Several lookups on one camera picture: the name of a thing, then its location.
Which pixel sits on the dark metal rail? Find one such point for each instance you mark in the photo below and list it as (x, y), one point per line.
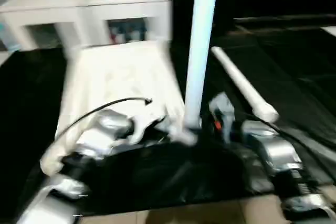
(289, 19)

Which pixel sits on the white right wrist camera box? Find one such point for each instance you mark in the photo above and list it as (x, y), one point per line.
(221, 107)

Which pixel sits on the red bottle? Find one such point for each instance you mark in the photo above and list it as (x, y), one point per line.
(116, 36)

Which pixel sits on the white glass-door cabinet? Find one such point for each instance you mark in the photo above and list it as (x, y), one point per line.
(52, 9)

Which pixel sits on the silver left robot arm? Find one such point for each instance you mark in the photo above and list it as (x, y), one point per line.
(89, 145)

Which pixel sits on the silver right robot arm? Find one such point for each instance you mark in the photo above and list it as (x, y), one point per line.
(273, 156)

